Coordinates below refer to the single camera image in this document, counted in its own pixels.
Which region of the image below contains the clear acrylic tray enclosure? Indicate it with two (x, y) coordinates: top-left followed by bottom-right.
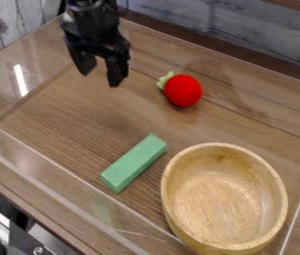
(0, 17), (300, 255)

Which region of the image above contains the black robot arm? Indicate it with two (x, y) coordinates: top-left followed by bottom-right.
(61, 0), (132, 87)

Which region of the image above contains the green rectangular block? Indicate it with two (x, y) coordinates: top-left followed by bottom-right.
(101, 134), (166, 193)

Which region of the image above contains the wooden oval bowl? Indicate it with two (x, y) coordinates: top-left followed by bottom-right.
(161, 142), (288, 255)

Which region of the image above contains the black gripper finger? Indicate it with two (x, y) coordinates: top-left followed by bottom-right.
(105, 54), (130, 87)
(65, 40), (97, 76)

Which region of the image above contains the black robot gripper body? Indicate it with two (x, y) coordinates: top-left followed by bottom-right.
(61, 6), (132, 59)

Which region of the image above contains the black metal frame bracket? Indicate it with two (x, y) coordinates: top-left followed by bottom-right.
(8, 211), (57, 255)

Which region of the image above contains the red plush fruit green leaf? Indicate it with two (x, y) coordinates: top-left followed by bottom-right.
(157, 71), (202, 107)

